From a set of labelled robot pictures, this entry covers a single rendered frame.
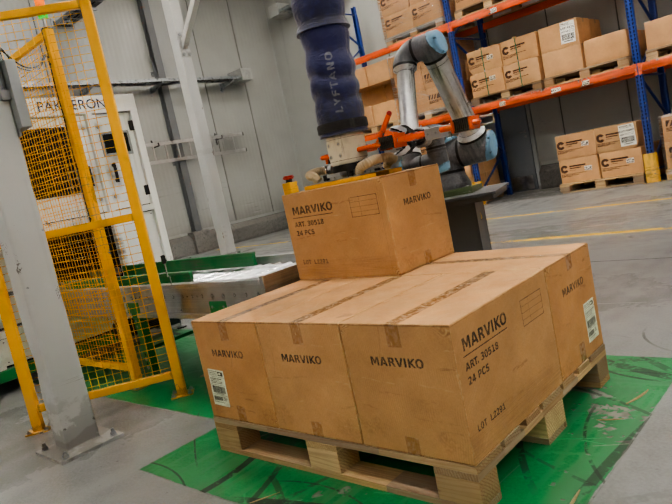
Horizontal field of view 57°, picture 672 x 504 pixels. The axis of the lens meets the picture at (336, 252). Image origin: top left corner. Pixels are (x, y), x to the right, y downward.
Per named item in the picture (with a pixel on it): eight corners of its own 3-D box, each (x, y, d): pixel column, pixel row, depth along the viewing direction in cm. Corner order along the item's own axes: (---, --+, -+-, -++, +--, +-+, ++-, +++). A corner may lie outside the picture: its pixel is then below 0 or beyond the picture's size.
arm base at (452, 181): (438, 192, 344) (435, 175, 344) (472, 184, 339) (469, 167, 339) (435, 193, 326) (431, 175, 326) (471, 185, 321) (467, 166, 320)
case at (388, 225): (299, 280, 287) (281, 195, 282) (355, 259, 315) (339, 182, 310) (400, 275, 245) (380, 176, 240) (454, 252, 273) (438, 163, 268)
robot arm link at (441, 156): (432, 175, 289) (426, 149, 288) (455, 169, 282) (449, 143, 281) (424, 177, 281) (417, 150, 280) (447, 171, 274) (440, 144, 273)
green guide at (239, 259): (124, 276, 480) (121, 265, 479) (136, 273, 487) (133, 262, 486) (254, 265, 370) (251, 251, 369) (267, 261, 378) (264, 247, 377)
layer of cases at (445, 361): (213, 416, 248) (190, 321, 243) (367, 335, 319) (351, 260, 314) (475, 467, 166) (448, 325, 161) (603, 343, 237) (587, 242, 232)
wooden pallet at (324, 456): (221, 449, 249) (212, 416, 248) (372, 361, 321) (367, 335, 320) (485, 517, 167) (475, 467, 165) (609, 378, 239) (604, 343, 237)
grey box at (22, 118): (6, 136, 284) (-12, 71, 281) (17, 135, 288) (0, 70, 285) (22, 127, 271) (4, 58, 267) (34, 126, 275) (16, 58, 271)
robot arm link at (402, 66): (386, 43, 298) (396, 177, 286) (409, 33, 291) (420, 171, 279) (398, 52, 308) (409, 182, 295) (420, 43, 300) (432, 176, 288)
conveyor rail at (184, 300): (57, 317, 441) (50, 291, 439) (64, 315, 445) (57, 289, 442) (267, 319, 283) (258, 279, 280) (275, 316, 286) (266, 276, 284)
